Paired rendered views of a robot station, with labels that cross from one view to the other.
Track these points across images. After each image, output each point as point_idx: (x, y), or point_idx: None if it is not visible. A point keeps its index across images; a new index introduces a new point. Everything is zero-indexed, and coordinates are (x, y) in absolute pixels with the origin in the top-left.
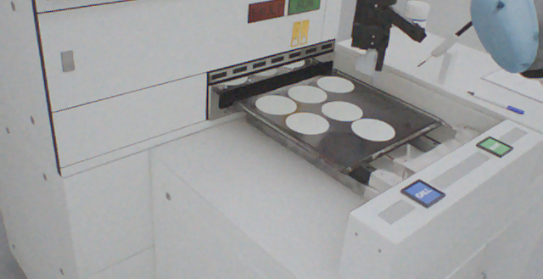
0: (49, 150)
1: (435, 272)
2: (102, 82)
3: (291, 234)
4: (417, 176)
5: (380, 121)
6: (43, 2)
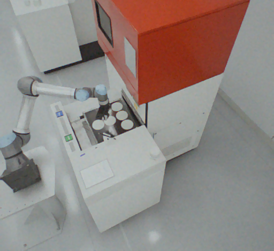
0: None
1: None
2: (109, 66)
3: (77, 106)
4: (65, 115)
5: (101, 128)
6: None
